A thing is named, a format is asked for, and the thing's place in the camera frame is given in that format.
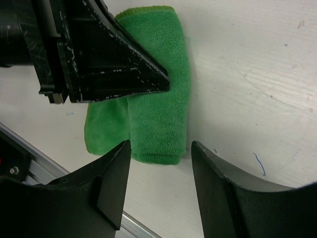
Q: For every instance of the green towel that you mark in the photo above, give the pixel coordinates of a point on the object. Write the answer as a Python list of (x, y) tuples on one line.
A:
[(155, 124)]

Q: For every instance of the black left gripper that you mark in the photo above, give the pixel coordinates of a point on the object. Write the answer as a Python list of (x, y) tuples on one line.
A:
[(37, 33)]

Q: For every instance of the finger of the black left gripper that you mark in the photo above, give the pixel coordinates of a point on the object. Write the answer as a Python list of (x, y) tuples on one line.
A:
[(101, 59)]

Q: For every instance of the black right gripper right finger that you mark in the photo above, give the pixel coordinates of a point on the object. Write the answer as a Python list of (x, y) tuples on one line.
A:
[(236, 204)]

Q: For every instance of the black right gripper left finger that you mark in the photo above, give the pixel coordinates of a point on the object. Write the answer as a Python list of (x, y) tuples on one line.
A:
[(87, 203)]

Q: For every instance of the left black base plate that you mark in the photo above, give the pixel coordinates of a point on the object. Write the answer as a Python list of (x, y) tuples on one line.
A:
[(14, 159)]

